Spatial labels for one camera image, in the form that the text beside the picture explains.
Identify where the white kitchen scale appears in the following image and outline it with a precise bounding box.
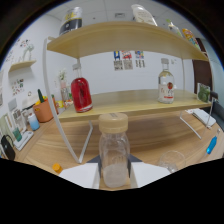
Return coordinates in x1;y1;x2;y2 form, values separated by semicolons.
13;130;35;152

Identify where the wooden wall shelf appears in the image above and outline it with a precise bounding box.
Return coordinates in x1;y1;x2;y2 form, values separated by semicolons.
8;59;38;73

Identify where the black kettle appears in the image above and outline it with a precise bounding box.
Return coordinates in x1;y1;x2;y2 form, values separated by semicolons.
0;134;17;161

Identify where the blue wall poster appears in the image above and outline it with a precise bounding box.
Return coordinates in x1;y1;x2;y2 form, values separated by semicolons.
113;50;124;71

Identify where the jar of limes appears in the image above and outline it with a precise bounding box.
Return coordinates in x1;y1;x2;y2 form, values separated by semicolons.
196;82;212;103

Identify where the cork-lidded glass jar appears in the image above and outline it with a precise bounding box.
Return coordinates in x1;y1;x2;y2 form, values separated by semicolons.
98;112;131;189

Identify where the two-tier wooden shelf rack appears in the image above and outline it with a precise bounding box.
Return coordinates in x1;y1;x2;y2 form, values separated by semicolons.
42;21;214;164

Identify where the red wall poster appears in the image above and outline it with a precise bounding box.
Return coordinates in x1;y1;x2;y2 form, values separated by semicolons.
121;50;134;71

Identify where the brown door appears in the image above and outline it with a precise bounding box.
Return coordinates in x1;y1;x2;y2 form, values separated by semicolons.
192;38;214;94

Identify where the yellow snack bag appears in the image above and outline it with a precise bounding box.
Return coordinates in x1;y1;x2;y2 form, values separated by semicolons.
181;28;203;51

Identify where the clear bottle with red label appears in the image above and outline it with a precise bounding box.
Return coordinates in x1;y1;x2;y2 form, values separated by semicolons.
157;58;176;104

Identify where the black chair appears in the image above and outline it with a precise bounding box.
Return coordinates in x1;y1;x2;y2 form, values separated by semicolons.
209;91;224;123

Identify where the clear glass with ice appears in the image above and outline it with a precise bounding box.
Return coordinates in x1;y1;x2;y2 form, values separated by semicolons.
156;150;187;174

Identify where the black and yellow can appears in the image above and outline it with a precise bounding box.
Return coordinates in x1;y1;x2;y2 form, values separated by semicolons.
59;6;84;36

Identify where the white milk bottle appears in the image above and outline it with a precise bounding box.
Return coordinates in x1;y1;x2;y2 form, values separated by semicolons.
130;3;158;27

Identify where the green-capped clear bottle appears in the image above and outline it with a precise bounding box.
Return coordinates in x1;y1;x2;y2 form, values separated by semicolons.
166;18;184;38

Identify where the light blue cup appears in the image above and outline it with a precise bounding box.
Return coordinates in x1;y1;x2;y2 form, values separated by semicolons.
27;113;41;132

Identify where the red liquid glass bottle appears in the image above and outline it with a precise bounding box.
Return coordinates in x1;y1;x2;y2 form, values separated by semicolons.
70;62;94;114

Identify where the green cup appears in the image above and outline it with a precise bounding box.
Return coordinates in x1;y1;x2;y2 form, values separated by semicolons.
12;127;23;142

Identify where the colourful wall poster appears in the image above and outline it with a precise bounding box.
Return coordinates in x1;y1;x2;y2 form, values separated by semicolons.
134;50;146;69

